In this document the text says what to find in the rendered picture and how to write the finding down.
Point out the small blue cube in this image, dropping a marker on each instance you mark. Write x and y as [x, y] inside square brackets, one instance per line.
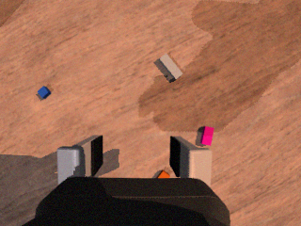
[44, 92]

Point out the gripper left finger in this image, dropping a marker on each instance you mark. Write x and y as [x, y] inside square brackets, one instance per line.
[82, 159]

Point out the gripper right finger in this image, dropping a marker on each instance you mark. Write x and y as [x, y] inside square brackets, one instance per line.
[189, 161]

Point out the orange rod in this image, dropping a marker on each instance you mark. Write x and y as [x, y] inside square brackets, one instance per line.
[163, 174]

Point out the magenta rectangular block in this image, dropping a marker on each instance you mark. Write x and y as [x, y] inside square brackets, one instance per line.
[207, 135]

